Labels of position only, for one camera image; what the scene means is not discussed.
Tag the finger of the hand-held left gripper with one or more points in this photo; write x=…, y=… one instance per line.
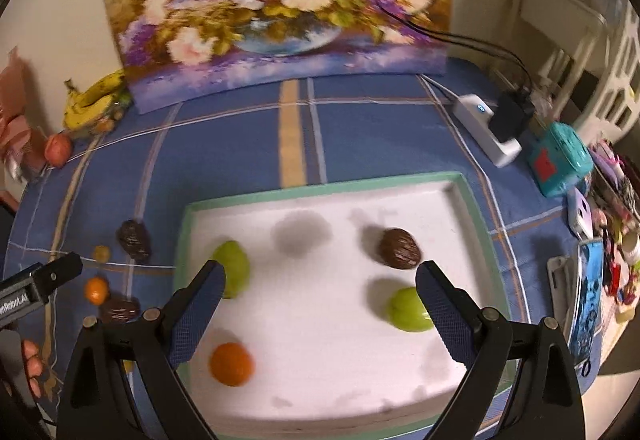
x=57, y=275

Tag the small brown longan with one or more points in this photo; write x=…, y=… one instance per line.
x=102, y=254

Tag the dark brown wrinkled date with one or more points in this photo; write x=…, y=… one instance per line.
x=134, y=241
x=120, y=310

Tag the blue patterned pouch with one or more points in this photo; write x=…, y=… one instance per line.
x=587, y=300

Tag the small white device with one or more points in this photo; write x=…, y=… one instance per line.
x=580, y=212

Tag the blue plaid tablecloth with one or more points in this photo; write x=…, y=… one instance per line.
x=375, y=135

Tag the yellow banana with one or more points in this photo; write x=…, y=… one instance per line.
x=82, y=117
x=100, y=87

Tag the teal box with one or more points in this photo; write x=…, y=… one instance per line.
x=560, y=160

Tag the green mango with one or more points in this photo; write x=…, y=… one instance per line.
x=235, y=265

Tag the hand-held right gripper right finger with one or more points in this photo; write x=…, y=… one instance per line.
x=445, y=315

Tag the person's left hand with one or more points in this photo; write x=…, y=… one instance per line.
x=32, y=365

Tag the orange tangerine with stem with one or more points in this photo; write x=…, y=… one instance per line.
x=231, y=364

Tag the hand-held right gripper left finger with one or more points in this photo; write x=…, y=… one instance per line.
x=197, y=315

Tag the black charger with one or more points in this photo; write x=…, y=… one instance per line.
x=510, y=120

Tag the pink wrapped flower bouquet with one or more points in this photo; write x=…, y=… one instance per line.
x=17, y=120

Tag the white tray with green rim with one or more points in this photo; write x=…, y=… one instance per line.
x=325, y=320

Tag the round green jujube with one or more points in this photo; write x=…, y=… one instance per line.
x=407, y=312

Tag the white wooden shelf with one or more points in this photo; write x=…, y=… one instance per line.
x=575, y=30

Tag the white power strip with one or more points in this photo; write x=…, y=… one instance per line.
x=480, y=130

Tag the red apple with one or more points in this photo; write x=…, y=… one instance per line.
x=58, y=150

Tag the pile of small toys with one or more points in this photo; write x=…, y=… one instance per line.
x=617, y=220

